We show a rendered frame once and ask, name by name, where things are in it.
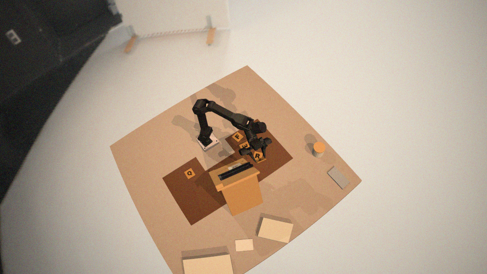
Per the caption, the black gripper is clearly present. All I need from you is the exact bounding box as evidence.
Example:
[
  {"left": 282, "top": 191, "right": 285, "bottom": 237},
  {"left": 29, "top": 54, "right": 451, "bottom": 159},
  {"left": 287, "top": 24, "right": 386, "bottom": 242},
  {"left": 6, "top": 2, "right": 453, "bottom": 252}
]
[{"left": 239, "top": 134, "right": 272, "bottom": 162}]

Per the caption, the grey cylinder with orange lid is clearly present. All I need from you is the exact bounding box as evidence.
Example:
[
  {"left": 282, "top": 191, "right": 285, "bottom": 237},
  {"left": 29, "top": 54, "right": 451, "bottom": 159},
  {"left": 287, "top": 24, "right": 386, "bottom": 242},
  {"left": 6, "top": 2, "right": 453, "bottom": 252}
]
[{"left": 312, "top": 142, "right": 325, "bottom": 158}]

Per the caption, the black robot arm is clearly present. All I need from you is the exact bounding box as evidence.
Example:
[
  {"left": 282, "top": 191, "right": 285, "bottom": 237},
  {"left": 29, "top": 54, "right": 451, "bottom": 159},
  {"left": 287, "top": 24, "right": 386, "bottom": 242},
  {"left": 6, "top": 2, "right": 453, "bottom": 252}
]
[{"left": 192, "top": 99, "right": 267, "bottom": 151}]

